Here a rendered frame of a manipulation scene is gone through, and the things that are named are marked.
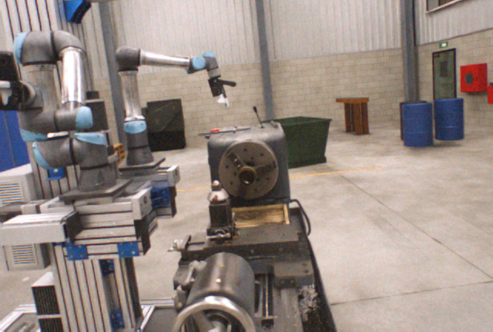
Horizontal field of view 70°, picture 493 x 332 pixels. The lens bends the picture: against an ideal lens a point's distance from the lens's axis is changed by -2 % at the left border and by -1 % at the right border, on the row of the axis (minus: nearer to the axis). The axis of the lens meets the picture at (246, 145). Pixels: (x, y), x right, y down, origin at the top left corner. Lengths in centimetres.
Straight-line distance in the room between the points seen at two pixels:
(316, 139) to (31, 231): 557
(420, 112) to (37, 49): 728
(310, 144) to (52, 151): 545
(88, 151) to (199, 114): 1036
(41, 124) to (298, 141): 549
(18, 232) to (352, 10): 1215
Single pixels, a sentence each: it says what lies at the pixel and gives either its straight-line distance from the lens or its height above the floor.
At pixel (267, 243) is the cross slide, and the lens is 127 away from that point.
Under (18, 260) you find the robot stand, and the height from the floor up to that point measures 82.
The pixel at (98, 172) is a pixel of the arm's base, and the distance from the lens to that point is 156.
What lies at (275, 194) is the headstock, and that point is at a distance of 206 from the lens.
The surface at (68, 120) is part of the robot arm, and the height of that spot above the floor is 146.
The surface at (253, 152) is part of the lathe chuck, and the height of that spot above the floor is 117.
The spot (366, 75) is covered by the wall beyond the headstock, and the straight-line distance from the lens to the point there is 1278.
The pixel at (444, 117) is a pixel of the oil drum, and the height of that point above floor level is 51.
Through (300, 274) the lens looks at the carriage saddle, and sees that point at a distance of 121.
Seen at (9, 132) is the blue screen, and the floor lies 120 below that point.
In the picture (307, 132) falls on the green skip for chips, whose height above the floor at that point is 66.
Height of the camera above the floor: 149
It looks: 9 degrees down
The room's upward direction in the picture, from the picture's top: 6 degrees counter-clockwise
